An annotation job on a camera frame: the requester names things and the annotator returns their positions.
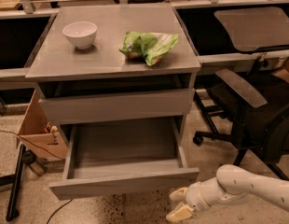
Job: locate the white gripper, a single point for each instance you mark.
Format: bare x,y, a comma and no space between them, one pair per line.
194,197

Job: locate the grey drawer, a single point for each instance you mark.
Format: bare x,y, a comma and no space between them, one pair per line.
117,157
117,106

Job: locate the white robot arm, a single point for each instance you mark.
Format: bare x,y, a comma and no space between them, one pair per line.
230,186

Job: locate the grey top drawer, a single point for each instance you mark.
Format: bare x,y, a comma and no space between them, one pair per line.
117,106

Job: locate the grey drawer cabinet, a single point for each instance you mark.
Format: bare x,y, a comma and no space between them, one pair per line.
62,70

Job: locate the black office chair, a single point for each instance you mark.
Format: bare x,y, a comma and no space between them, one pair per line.
251,112

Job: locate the dark bottle on floor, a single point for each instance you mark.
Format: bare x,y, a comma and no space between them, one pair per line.
30,159

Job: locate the green chip bag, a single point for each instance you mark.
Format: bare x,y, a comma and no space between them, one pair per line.
152,47

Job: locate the cardboard box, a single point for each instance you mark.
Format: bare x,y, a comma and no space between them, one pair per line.
35,133

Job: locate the black metal stand leg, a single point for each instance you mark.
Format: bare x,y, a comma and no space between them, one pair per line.
14,180

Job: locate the white ceramic bowl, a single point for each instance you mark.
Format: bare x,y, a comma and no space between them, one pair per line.
81,34

